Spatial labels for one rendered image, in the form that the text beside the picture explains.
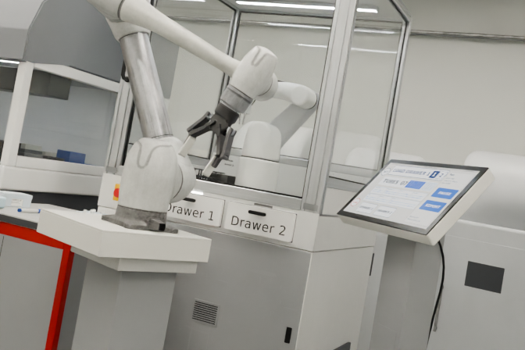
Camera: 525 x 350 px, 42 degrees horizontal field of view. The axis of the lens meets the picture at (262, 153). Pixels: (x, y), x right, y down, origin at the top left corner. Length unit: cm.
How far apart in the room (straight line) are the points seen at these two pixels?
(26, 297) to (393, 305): 126
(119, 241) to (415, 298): 100
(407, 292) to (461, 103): 362
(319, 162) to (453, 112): 327
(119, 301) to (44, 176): 138
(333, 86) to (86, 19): 133
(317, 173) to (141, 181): 83
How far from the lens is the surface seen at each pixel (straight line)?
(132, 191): 209
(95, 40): 350
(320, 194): 264
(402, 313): 236
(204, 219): 282
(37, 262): 255
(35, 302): 256
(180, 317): 291
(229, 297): 280
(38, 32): 321
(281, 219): 267
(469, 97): 582
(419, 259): 236
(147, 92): 234
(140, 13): 224
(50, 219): 219
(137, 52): 238
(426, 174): 241
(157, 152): 209
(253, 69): 208
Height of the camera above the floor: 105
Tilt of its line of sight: 2 degrees up
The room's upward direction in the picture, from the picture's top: 10 degrees clockwise
